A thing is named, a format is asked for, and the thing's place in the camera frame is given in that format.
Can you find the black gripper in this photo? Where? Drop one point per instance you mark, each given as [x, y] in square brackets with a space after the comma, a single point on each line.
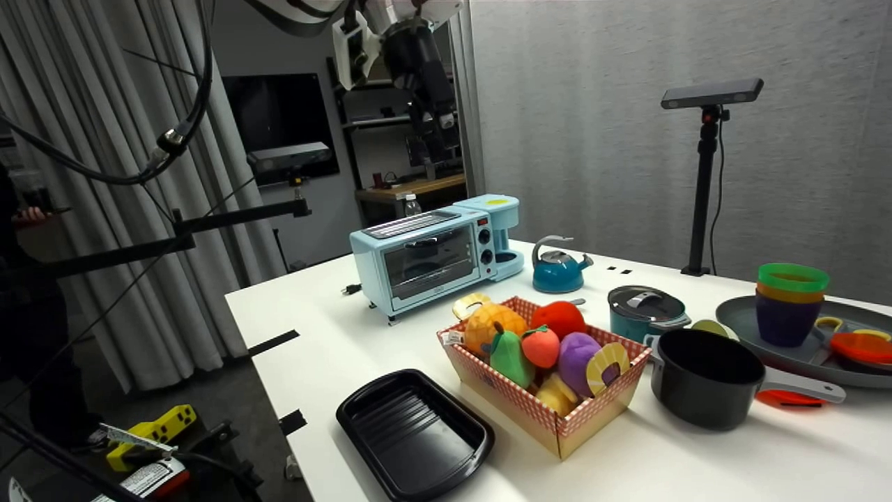
[420, 66]

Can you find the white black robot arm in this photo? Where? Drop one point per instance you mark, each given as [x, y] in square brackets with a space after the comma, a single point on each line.
[357, 31]

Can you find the blue toy pot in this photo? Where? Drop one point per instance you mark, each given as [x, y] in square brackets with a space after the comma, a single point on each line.
[641, 327]

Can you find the dark storage shelf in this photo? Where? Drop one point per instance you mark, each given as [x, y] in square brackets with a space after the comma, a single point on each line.
[372, 126]

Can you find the black monitor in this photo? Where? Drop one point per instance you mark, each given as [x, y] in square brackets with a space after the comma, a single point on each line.
[280, 122]

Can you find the light blue toy toaster oven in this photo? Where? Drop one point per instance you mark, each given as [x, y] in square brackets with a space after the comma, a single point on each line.
[427, 255]

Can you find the cream toy slice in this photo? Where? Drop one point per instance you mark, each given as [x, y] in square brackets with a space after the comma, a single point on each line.
[470, 306]

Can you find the blue toy kettle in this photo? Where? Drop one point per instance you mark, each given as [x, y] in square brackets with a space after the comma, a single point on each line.
[559, 269]

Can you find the orange toy fruit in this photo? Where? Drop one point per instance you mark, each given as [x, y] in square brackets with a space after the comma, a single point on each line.
[491, 327]

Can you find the red toy tomato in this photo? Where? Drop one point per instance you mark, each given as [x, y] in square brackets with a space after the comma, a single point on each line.
[560, 320]

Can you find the red orange toy peach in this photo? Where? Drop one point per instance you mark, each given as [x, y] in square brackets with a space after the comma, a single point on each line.
[541, 349]

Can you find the green toy pear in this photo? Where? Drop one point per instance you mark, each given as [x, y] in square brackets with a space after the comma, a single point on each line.
[507, 364]

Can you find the black table clamp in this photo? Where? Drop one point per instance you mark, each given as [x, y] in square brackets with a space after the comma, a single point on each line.
[266, 346]
[294, 421]

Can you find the purple toy plum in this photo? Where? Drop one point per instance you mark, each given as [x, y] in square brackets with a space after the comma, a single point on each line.
[574, 364]

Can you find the yellow toy banana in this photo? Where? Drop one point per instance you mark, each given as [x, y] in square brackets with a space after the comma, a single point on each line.
[559, 394]

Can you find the yellow purple toy slice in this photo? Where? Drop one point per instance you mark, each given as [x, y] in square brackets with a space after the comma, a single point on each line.
[609, 368]

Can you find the red checkered cardboard basket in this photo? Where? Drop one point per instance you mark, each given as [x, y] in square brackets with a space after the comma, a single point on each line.
[519, 407]

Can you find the black baking tray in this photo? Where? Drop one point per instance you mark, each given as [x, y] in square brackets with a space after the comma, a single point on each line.
[413, 433]

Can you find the yellow-green plastic bowl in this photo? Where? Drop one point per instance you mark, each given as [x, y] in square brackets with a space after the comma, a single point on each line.
[714, 327]

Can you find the grey round plate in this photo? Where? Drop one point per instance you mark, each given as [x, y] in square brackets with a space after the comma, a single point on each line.
[743, 321]

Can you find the green plastic cup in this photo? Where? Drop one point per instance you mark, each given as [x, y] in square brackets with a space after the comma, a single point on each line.
[793, 276]

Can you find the orange plastic cup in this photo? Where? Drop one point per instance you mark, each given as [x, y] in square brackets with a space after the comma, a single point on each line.
[789, 296]

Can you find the purple plastic cup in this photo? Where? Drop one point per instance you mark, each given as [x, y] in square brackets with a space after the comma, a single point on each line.
[783, 324]

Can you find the red toy plate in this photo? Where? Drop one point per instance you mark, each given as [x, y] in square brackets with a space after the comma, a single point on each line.
[789, 399]

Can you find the small orange plate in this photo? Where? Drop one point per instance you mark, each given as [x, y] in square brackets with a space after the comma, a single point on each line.
[866, 349]

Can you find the black camera bar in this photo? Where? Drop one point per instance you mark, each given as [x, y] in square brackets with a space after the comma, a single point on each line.
[712, 92]

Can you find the black camera stand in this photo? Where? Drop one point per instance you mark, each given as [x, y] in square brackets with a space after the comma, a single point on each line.
[703, 197]

